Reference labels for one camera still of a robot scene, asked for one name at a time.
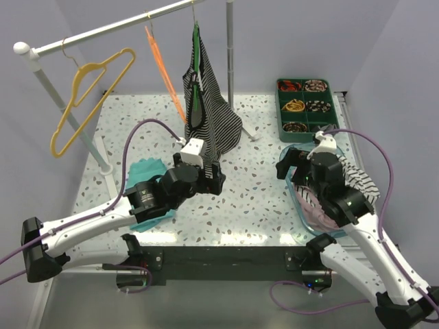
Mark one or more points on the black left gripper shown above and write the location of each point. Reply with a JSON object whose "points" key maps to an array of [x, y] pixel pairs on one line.
{"points": [[214, 185]]}

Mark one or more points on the white black striped garment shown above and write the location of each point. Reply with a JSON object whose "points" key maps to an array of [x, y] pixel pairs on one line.
{"points": [[354, 177]]}

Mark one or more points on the green plastic hanger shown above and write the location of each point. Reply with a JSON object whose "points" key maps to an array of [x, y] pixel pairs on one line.
{"points": [[196, 61]]}

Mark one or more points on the pink tank top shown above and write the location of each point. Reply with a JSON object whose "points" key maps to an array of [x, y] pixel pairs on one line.
{"points": [[312, 210]]}

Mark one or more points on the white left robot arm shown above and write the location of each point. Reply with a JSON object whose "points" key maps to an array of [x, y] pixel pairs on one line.
{"points": [[48, 246]]}

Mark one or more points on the black white striped tank top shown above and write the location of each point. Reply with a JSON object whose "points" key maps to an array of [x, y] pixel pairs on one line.
{"points": [[215, 122]]}

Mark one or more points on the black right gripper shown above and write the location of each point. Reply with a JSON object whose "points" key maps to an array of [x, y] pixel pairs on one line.
{"points": [[295, 157]]}

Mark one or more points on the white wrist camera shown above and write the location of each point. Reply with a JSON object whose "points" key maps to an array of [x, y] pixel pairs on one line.
{"points": [[192, 153], [325, 143]]}

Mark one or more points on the blue transparent plastic basin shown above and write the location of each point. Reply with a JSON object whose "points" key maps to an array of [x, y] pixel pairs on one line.
{"points": [[298, 205]]}

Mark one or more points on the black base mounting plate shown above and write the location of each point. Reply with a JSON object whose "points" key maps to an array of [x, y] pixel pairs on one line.
{"points": [[223, 264]]}

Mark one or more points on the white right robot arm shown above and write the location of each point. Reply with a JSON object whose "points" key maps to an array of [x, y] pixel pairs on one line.
{"points": [[400, 297]]}

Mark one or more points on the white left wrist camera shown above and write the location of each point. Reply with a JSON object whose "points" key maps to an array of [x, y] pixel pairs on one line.
{"points": [[192, 153]]}

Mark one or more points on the white clothes rack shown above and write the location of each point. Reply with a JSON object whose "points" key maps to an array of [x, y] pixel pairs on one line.
{"points": [[96, 146]]}

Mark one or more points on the green compartment tray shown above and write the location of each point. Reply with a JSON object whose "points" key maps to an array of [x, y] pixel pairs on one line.
{"points": [[301, 102]]}

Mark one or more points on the teal folded garment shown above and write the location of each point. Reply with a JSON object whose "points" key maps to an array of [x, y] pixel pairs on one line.
{"points": [[141, 171]]}

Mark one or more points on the orange plastic hanger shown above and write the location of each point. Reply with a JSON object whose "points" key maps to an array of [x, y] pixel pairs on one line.
{"points": [[162, 69]]}

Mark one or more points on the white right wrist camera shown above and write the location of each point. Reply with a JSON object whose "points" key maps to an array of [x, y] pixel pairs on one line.
{"points": [[325, 143]]}

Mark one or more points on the grey cloth piece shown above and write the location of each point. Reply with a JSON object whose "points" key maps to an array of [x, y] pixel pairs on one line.
{"points": [[324, 128]]}

